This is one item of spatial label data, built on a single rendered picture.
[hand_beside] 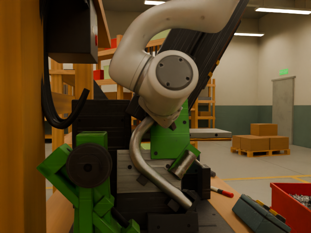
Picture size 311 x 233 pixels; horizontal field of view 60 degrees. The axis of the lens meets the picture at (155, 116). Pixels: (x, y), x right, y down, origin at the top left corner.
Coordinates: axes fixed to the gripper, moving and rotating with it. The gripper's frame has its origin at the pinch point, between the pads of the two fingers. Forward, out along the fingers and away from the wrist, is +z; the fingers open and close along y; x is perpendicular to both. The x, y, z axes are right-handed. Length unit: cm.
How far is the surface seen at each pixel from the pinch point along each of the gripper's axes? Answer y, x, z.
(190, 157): -14.9, 1.2, 0.6
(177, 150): -11.5, 1.6, 4.2
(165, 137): -6.4, 1.2, 4.2
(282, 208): -53, -13, 23
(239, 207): -35.6, 0.4, 6.8
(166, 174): -13.7, 8.4, 5.7
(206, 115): -59, -335, 848
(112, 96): 100, -58, 346
